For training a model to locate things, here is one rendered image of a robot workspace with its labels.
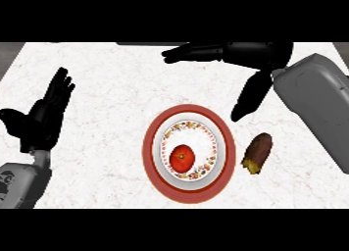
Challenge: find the white plate with red rim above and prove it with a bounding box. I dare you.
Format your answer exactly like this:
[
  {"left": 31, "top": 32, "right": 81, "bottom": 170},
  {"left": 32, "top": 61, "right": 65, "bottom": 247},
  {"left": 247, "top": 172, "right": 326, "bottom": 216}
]
[{"left": 142, "top": 103, "right": 238, "bottom": 205}]

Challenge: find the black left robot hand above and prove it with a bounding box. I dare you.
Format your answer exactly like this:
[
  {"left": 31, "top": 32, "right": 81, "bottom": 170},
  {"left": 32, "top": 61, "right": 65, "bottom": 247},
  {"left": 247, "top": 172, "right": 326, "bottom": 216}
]
[{"left": 0, "top": 67, "right": 77, "bottom": 154}]

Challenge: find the brown eggplant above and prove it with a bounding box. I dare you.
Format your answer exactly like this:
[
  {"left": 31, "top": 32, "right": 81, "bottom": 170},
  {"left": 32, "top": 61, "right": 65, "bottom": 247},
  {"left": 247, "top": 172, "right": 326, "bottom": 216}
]
[{"left": 241, "top": 131, "right": 275, "bottom": 176}]

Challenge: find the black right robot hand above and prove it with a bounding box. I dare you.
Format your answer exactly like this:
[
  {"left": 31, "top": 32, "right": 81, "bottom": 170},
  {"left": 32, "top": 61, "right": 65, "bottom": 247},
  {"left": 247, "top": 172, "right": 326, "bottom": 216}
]
[{"left": 161, "top": 41, "right": 295, "bottom": 124}]

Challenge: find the red tomato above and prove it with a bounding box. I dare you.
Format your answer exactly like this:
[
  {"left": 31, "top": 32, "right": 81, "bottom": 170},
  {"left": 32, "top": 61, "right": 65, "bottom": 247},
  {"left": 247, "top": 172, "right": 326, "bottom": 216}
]
[{"left": 170, "top": 143, "right": 196, "bottom": 175}]

